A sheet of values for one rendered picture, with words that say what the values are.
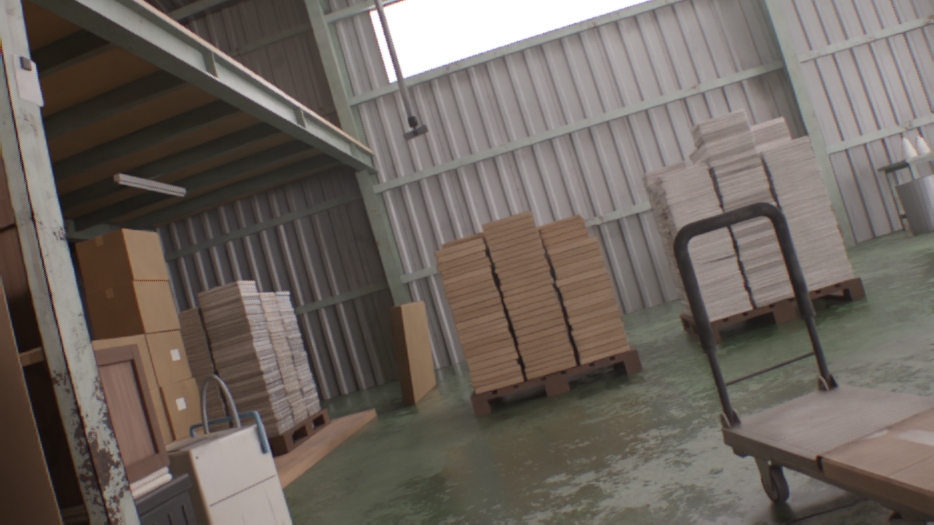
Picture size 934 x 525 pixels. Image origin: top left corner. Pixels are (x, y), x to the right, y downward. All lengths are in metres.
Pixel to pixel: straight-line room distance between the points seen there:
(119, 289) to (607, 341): 3.09
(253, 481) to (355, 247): 7.11
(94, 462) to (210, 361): 3.76
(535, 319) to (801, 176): 2.01
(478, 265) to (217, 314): 1.90
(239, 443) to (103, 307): 2.59
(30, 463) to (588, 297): 3.65
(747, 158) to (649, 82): 4.52
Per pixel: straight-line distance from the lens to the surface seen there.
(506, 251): 4.68
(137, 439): 1.97
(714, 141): 5.07
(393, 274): 8.99
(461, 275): 4.70
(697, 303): 2.05
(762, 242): 5.06
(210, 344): 5.37
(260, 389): 5.26
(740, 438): 2.02
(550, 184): 9.13
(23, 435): 1.68
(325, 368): 9.63
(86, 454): 1.67
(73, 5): 3.94
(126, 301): 4.84
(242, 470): 2.49
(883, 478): 1.41
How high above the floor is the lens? 0.74
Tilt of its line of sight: 5 degrees up
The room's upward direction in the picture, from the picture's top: 16 degrees counter-clockwise
